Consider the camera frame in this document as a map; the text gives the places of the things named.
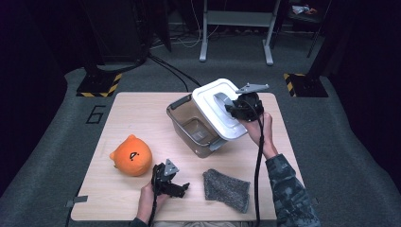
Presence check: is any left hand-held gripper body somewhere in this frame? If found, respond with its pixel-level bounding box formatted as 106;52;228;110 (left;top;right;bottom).
150;158;180;196

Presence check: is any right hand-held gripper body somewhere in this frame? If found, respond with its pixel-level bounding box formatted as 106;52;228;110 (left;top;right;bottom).
235;82;270;122

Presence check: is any orange plush toy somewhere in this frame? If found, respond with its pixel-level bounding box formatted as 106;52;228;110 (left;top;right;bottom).
109;133;153;178

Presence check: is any dark cabinet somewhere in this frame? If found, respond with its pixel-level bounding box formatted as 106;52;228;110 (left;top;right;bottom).
79;0;149;65

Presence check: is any person's left hand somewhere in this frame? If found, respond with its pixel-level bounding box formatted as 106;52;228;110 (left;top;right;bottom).
135;182;171;225

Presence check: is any right hand-held gripper black cable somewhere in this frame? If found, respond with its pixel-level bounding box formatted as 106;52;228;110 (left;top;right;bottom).
253;98;266;227

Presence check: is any black floor cable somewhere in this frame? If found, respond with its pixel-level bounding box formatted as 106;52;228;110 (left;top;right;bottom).
150;54;202;88
148;55;190;93

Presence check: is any white lid with grey handle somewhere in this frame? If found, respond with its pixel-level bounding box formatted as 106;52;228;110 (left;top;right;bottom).
191;78;250;142

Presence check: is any white cable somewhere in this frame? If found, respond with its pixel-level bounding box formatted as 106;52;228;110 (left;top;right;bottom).
176;0;221;49

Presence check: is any white metal stand frame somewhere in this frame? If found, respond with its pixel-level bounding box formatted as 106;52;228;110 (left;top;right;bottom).
199;0;282;66

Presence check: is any white and red small object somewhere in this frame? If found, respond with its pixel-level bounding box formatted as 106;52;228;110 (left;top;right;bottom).
291;4;318;16

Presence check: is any grey fuzzy towel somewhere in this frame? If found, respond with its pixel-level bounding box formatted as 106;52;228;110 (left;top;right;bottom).
202;168;252;215

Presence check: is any person's right hand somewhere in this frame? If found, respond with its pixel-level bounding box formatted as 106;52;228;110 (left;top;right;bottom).
245;113;278;160

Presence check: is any left hand-held gripper black cable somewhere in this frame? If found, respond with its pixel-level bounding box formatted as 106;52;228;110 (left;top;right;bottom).
148;165;163;227

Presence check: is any black yellow striped base plate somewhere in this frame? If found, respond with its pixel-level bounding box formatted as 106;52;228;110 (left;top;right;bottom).
283;73;329;98
76;73;123;98

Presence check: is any clear brown storage box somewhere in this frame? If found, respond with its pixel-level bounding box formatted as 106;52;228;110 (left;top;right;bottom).
166;93;229;159

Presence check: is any hand-held gripper black cable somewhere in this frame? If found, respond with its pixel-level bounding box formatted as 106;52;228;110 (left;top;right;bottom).
253;98;266;227
148;165;163;227

